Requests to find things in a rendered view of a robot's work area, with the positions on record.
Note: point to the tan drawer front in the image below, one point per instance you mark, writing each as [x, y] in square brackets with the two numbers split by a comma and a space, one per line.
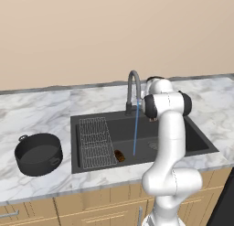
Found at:
[27, 213]

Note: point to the tan cupboard door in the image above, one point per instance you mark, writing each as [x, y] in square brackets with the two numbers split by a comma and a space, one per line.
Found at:
[199, 199]
[103, 209]

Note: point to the dark grey sink basin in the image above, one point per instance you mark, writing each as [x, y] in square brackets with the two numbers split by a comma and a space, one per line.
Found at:
[122, 135]

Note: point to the grey arched tap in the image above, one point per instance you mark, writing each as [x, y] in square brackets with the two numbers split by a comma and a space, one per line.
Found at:
[133, 89]

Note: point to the dark grey pot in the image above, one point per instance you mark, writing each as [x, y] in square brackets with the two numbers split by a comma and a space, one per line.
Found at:
[38, 155]

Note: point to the brown sweet potato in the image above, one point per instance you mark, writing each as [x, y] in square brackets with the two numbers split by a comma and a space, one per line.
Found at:
[119, 156]

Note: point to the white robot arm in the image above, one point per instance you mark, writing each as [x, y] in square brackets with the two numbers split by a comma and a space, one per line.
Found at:
[169, 138]

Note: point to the blue water stream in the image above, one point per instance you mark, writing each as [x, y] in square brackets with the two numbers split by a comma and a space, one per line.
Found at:
[135, 129]

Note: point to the black appliance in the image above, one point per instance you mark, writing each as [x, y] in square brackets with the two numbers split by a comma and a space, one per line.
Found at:
[224, 202]

